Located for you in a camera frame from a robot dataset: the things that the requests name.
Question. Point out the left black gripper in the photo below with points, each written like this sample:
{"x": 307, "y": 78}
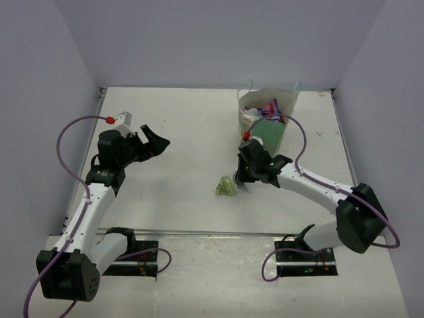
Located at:
{"x": 142, "y": 148}

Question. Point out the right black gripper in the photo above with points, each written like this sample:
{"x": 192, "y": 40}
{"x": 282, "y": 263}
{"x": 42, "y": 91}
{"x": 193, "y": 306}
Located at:
{"x": 242, "y": 177}

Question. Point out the silver foil wrapper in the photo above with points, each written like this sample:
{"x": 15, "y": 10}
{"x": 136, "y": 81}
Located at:
{"x": 241, "y": 186}

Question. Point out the small green wrapper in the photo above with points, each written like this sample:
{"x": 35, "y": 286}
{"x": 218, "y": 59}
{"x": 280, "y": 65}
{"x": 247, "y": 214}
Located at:
{"x": 226, "y": 186}

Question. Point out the purple snack packet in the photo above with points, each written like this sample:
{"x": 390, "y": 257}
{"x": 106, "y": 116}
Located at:
{"x": 271, "y": 111}

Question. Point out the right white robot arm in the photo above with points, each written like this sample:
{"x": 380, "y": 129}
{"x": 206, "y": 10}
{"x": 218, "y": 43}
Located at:
{"x": 359, "y": 217}

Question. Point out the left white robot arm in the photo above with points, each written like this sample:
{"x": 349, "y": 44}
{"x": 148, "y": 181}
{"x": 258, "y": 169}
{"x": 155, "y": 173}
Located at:
{"x": 72, "y": 269}

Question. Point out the green paper bag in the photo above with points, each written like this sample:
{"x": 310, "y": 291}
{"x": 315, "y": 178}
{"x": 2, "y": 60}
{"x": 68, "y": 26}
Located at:
{"x": 271, "y": 132}

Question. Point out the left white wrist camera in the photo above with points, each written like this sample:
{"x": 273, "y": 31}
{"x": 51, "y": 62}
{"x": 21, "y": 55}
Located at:
{"x": 123, "y": 123}

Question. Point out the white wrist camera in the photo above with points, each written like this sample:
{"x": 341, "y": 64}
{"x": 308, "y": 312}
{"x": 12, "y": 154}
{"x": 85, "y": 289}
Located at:
{"x": 123, "y": 123}
{"x": 247, "y": 135}

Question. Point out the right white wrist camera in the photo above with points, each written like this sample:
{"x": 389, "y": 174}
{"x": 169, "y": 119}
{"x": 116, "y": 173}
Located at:
{"x": 247, "y": 135}

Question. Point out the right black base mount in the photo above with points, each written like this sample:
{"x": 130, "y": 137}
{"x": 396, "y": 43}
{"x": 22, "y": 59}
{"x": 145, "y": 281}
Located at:
{"x": 294, "y": 264}

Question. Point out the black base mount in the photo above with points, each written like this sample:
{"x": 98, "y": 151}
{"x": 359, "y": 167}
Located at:
{"x": 294, "y": 264}
{"x": 141, "y": 265}

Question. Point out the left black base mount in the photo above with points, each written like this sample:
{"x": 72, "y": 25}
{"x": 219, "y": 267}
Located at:
{"x": 141, "y": 265}

